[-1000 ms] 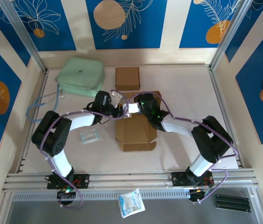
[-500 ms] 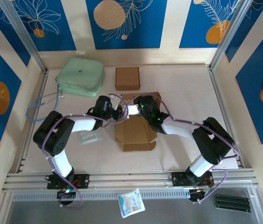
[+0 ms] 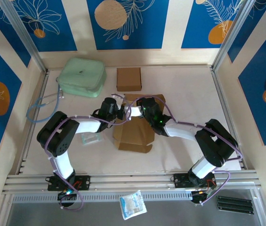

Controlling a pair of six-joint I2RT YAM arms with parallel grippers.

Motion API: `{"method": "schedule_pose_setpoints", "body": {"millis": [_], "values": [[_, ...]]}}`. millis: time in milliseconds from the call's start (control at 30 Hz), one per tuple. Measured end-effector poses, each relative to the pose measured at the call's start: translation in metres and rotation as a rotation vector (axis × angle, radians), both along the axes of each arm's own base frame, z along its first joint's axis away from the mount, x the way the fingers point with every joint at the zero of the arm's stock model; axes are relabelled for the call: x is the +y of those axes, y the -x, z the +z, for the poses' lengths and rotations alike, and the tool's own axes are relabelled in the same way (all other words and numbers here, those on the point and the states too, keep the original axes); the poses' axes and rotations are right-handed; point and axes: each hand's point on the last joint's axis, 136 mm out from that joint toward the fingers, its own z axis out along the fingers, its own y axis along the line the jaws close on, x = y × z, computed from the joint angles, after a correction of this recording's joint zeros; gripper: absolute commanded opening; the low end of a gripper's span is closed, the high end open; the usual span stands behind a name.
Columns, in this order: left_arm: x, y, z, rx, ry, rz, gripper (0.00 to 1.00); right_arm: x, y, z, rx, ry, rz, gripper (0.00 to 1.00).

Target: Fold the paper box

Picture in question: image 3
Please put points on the brown cardboard box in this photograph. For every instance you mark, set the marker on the brown cardboard box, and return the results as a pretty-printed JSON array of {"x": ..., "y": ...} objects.
[
  {"x": 128, "y": 78},
  {"x": 133, "y": 134}
]

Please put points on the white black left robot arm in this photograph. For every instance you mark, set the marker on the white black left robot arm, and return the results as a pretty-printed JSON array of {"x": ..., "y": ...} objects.
[{"x": 63, "y": 164}]

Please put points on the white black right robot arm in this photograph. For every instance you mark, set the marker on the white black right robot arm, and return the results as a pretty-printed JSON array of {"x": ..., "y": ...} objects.
[{"x": 203, "y": 167}]

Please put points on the clear plastic packet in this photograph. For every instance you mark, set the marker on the clear plastic packet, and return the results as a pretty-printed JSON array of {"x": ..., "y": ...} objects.
[{"x": 90, "y": 139}]

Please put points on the mint green zipper case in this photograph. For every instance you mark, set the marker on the mint green zipper case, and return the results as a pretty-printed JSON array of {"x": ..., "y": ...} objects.
[{"x": 81, "y": 75}]

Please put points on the blue tube stethoscope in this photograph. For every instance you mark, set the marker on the blue tube stethoscope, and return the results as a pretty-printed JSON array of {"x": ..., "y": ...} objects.
[{"x": 28, "y": 114}]

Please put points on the white blue sachet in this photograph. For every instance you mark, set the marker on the white blue sachet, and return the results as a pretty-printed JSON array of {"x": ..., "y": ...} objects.
[{"x": 133, "y": 206}]

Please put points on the black ribbed block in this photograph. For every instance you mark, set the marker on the black ribbed block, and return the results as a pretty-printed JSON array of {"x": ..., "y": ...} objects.
[{"x": 234, "y": 204}]

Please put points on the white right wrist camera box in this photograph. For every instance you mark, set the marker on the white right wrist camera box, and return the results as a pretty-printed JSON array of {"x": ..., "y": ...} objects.
[{"x": 134, "y": 111}]

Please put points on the aluminium table side rail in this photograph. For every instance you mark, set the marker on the aluminium table side rail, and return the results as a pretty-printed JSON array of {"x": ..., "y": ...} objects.
[
  {"x": 32, "y": 127},
  {"x": 220, "y": 94}
]

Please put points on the aluminium frame rail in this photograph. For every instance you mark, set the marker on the aluminium frame rail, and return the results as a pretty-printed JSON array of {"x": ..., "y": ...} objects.
[{"x": 128, "y": 181}]

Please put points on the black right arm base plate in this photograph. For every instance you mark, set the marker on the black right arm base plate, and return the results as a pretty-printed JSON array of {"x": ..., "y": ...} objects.
[{"x": 180, "y": 180}]

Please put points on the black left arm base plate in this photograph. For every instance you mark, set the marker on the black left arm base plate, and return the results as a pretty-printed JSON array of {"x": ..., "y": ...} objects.
[{"x": 83, "y": 182}]

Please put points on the aluminium frame post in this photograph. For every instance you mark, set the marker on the aluminium frame post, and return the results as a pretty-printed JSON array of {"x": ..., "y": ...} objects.
[
  {"x": 24, "y": 35},
  {"x": 232, "y": 35}
]

